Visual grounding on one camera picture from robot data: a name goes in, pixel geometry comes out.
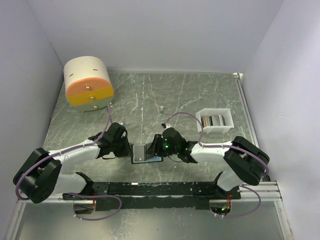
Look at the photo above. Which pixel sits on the white card tray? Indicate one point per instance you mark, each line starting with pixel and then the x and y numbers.
pixel 225 112

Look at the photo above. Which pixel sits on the grey card stack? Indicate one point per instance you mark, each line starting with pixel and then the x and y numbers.
pixel 215 120

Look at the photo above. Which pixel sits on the aluminium rail frame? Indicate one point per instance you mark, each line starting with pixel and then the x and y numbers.
pixel 269 190

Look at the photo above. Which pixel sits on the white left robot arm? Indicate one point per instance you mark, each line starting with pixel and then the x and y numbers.
pixel 42 173

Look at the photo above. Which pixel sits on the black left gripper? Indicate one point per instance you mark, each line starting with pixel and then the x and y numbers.
pixel 126 151

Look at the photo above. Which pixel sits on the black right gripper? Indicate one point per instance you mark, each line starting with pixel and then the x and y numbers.
pixel 154 149

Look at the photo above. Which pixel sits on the beige orange mini drawer cabinet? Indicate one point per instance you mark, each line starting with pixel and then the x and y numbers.
pixel 87 84

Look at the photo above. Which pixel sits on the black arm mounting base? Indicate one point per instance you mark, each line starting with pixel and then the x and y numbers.
pixel 149 195

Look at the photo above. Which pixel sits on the black leather card holder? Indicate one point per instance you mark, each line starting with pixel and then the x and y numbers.
pixel 153 160

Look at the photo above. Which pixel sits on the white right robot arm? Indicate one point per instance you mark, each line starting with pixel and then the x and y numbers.
pixel 247 163

